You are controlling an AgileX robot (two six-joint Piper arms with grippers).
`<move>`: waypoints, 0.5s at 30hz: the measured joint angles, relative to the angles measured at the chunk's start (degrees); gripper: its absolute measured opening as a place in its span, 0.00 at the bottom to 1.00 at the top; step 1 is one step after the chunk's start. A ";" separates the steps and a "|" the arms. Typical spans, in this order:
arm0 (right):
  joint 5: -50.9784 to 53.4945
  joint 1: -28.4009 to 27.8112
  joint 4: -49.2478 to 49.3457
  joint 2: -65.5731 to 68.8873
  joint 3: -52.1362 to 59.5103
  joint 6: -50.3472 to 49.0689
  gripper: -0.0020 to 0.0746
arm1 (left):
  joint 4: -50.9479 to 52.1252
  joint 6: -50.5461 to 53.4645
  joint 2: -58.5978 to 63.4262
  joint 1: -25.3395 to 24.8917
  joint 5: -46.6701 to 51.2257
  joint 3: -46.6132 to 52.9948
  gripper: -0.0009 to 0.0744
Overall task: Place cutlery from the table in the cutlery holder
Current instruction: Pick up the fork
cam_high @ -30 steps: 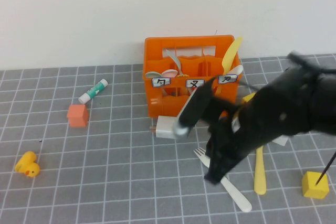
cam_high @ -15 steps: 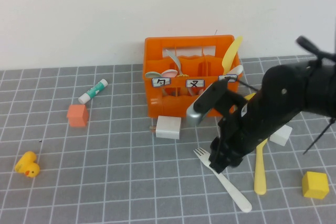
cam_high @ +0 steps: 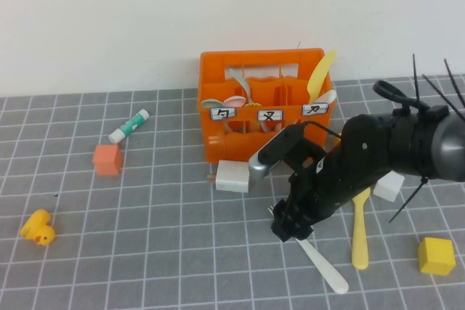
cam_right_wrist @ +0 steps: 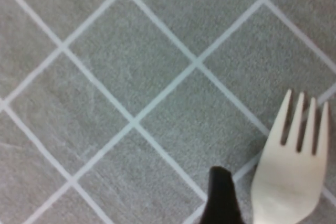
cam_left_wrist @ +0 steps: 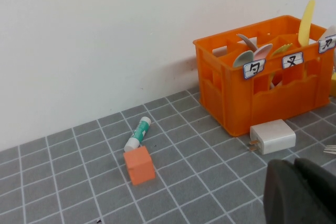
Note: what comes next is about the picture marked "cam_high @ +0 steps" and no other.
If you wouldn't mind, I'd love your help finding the thin black right camera cable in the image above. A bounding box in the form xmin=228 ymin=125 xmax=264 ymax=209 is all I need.
xmin=299 ymin=121 xmax=342 ymax=140

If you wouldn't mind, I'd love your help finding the grey plastic fork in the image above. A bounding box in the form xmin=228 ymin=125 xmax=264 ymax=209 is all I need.
xmin=228 ymin=68 xmax=272 ymax=134

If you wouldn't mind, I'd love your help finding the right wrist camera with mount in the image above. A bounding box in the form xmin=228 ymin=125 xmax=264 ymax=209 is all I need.
xmin=248 ymin=123 xmax=328 ymax=183

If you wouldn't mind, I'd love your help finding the yellow plastic spoon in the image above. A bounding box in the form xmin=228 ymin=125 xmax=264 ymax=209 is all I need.
xmin=351 ymin=186 xmax=372 ymax=271

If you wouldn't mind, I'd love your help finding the white plastic fork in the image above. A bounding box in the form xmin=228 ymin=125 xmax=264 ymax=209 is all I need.
xmin=267 ymin=205 xmax=349 ymax=295

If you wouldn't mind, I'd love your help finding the yellow plastic knife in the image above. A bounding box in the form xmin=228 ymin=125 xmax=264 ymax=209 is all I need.
xmin=298 ymin=49 xmax=336 ymax=132

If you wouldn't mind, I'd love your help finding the black zip tie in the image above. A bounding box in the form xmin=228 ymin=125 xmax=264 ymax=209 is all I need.
xmin=422 ymin=73 xmax=465 ymax=123
xmin=412 ymin=54 xmax=421 ymax=108
xmin=388 ymin=177 xmax=429 ymax=224
xmin=444 ymin=58 xmax=465 ymax=107

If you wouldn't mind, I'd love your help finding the grey checkered tablecloth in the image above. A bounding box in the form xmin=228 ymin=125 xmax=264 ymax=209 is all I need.
xmin=0 ymin=73 xmax=465 ymax=310

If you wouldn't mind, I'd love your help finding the white charger plug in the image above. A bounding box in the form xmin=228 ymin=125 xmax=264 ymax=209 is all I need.
xmin=206 ymin=159 xmax=252 ymax=194

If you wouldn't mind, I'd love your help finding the paper label reading 刀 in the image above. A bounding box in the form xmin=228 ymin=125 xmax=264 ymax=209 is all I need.
xmin=301 ymin=102 xmax=329 ymax=117

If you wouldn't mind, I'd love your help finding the white plastic knife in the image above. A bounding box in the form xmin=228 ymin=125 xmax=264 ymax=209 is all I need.
xmin=286 ymin=89 xmax=338 ymax=132

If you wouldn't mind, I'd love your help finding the pink plastic spoon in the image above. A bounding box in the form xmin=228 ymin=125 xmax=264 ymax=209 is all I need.
xmin=222 ymin=94 xmax=247 ymax=108

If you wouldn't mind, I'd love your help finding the paper label reading 叉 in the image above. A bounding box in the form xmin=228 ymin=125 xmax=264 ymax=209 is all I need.
xmin=256 ymin=108 xmax=284 ymax=123

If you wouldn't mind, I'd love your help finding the orange plastic cutlery holder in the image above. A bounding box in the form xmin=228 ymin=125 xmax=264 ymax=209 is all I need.
xmin=198 ymin=47 xmax=336 ymax=163

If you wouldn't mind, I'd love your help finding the black looped right wrist cable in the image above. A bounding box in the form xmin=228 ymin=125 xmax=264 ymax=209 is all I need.
xmin=373 ymin=79 xmax=433 ymax=113

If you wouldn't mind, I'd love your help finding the paper label reading 勺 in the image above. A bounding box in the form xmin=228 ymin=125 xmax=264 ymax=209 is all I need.
xmin=209 ymin=106 xmax=238 ymax=122

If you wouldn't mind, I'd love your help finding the salmon orange cube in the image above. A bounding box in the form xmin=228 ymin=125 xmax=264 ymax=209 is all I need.
xmin=92 ymin=144 xmax=124 ymax=177

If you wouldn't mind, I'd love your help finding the white cube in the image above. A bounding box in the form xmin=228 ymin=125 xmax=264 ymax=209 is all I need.
xmin=372 ymin=174 xmax=405 ymax=203

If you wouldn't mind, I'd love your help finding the yellow rubber duck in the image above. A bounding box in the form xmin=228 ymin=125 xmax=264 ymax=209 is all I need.
xmin=20 ymin=208 xmax=57 ymax=247

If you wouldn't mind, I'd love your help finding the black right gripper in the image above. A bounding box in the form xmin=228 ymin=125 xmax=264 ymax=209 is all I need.
xmin=270 ymin=142 xmax=376 ymax=243

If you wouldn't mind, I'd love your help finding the white green glue stick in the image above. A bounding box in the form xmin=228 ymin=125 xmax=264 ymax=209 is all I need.
xmin=108 ymin=108 xmax=150 ymax=145

